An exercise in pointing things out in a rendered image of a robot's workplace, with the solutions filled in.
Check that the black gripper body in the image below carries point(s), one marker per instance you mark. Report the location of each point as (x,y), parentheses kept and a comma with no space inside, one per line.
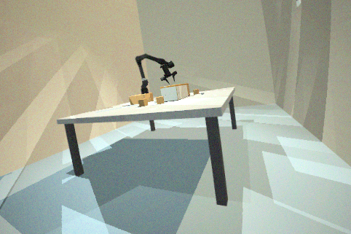
(168,74)

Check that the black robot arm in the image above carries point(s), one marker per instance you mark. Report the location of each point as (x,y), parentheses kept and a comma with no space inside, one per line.
(161,61)

